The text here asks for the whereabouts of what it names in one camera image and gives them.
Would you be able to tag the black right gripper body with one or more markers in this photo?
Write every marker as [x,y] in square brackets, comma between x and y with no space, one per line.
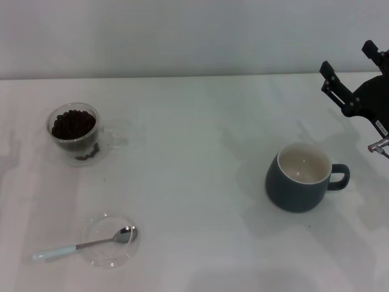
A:
[375,97]

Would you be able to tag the dark teal ceramic mug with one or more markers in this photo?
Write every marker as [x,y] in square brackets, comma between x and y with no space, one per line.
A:
[288,194]

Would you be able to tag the clear round glass saucer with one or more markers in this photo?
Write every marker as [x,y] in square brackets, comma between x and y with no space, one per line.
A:
[103,257]

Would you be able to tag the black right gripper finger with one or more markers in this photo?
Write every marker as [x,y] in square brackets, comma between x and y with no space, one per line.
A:
[370,48]
[328,70]

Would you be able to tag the clear double-wall glass cup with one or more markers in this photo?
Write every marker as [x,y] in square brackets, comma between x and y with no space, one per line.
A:
[68,154]

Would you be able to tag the dark coffee beans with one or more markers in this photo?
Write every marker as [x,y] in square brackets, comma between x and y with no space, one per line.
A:
[73,124]

